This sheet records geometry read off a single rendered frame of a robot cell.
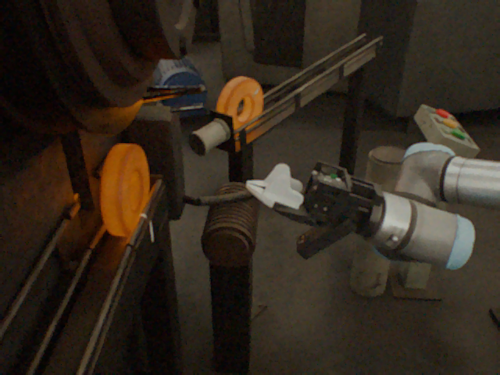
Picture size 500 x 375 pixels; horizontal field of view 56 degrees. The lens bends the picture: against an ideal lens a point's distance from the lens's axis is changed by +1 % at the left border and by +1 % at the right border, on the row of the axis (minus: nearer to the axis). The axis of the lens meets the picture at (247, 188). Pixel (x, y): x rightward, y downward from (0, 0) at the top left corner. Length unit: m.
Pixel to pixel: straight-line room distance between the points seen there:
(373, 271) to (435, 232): 0.82
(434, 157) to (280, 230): 1.08
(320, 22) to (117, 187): 2.69
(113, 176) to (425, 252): 0.51
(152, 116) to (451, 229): 0.57
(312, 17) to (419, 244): 2.63
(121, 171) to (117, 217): 0.07
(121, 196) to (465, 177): 0.59
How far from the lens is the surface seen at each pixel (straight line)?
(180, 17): 0.66
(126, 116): 0.67
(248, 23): 3.38
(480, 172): 0.91
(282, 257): 1.79
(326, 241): 0.79
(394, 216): 0.76
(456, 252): 0.82
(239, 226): 1.05
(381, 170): 1.39
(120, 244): 0.81
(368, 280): 1.63
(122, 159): 0.74
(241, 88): 1.16
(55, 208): 0.70
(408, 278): 1.71
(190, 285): 1.68
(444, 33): 2.78
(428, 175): 0.93
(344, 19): 3.26
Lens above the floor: 1.14
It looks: 31 degrees down
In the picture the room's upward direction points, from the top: straight up
